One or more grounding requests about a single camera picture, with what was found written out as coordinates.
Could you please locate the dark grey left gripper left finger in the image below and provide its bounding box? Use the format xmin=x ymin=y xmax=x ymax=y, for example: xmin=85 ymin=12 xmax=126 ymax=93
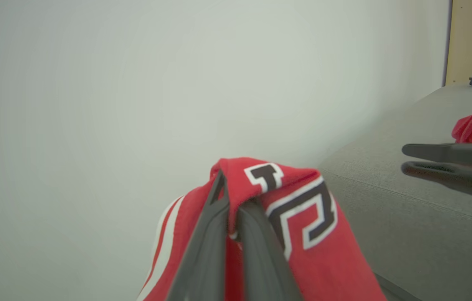
xmin=165 ymin=171 xmax=230 ymax=301

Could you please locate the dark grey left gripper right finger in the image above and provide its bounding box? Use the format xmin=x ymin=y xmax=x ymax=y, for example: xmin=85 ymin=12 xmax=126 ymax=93
xmin=236 ymin=199 xmax=303 ymax=301

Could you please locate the red jersey with black lettering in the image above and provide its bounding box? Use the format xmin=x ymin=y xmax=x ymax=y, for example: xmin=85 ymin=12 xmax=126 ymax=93
xmin=137 ymin=158 xmax=388 ymax=301

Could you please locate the grey fabric sofa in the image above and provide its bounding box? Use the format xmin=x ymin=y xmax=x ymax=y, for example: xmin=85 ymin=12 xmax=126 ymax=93
xmin=317 ymin=84 xmax=472 ymax=301

